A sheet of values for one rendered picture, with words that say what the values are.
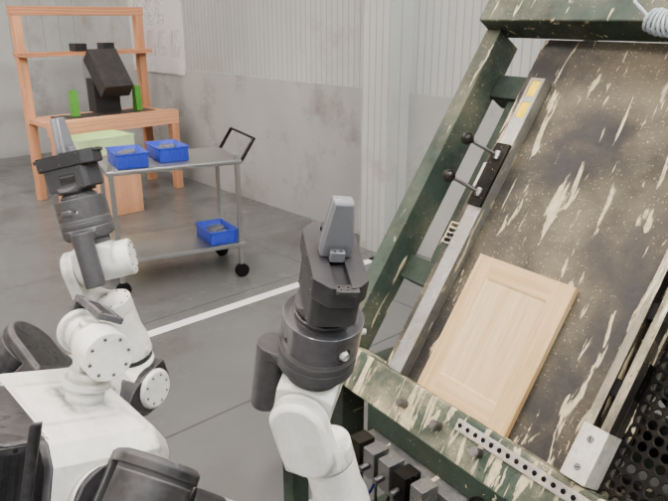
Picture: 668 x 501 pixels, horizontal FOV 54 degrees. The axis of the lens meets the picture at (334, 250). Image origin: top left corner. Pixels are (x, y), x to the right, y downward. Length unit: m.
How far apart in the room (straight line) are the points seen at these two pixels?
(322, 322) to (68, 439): 0.36
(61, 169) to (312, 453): 0.69
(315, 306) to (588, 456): 1.03
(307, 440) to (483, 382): 1.08
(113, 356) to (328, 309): 0.35
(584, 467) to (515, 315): 0.43
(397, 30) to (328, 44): 0.99
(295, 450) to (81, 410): 0.31
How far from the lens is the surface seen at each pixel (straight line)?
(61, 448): 0.86
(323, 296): 0.62
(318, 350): 0.68
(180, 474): 0.78
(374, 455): 1.83
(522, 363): 1.74
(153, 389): 1.31
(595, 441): 1.57
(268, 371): 0.76
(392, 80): 5.19
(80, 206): 1.20
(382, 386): 1.94
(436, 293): 1.92
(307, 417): 0.73
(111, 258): 1.21
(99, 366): 0.90
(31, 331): 1.16
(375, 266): 2.09
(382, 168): 5.31
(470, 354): 1.83
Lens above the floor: 1.86
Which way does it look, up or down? 19 degrees down
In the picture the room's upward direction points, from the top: straight up
